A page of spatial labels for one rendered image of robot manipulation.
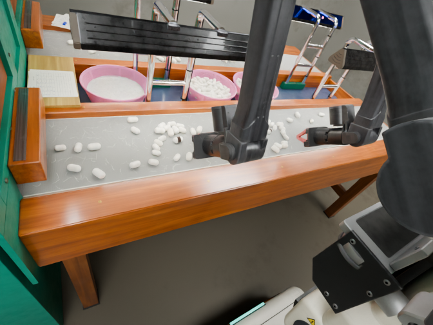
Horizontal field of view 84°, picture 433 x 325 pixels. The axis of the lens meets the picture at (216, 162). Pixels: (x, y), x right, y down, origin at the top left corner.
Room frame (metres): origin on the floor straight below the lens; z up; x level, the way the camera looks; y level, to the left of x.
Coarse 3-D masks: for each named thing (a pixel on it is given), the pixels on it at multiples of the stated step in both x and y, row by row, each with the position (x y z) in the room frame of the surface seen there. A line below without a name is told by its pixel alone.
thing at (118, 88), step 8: (96, 80) 0.83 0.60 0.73; (104, 80) 0.84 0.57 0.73; (112, 80) 0.86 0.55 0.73; (120, 80) 0.88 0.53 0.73; (128, 80) 0.91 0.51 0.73; (88, 88) 0.75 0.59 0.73; (96, 88) 0.76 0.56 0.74; (104, 88) 0.78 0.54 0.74; (112, 88) 0.80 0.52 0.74; (120, 88) 0.83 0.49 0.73; (128, 88) 0.85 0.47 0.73; (136, 88) 0.88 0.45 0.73; (104, 96) 0.74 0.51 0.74; (112, 96) 0.75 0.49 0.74; (120, 96) 0.78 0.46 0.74; (128, 96) 0.80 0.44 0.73; (136, 96) 0.82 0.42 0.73
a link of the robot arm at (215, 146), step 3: (219, 132) 0.45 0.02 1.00; (222, 132) 0.44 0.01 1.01; (219, 135) 0.47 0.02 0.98; (222, 135) 0.46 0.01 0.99; (216, 138) 0.46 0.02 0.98; (219, 138) 0.45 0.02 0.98; (222, 138) 0.44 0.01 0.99; (213, 141) 0.45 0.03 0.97; (216, 141) 0.44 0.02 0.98; (219, 141) 0.44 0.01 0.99; (222, 141) 0.43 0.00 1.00; (213, 144) 0.44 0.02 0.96; (216, 144) 0.44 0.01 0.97; (213, 147) 0.44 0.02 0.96; (216, 147) 0.43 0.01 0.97; (213, 150) 0.44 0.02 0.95; (216, 150) 0.43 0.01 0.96; (219, 150) 0.42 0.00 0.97; (216, 153) 0.43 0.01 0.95; (219, 153) 0.42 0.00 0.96; (219, 156) 0.43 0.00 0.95
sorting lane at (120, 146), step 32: (64, 128) 0.50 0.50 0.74; (96, 128) 0.56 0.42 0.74; (128, 128) 0.61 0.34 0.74; (288, 128) 1.03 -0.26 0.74; (384, 128) 1.45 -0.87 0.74; (64, 160) 0.39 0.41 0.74; (96, 160) 0.43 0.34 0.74; (128, 160) 0.48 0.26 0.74; (160, 160) 0.53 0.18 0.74; (192, 160) 0.59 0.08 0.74; (224, 160) 0.65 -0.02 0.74; (32, 192) 0.27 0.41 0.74
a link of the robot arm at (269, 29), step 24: (264, 0) 0.43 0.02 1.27; (288, 0) 0.43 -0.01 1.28; (264, 24) 0.42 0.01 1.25; (288, 24) 0.43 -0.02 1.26; (264, 48) 0.41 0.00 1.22; (264, 72) 0.40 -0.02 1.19; (240, 96) 0.42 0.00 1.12; (264, 96) 0.40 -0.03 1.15; (240, 120) 0.39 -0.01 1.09; (264, 120) 0.40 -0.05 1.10; (240, 144) 0.37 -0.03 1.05; (264, 144) 0.41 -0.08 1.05
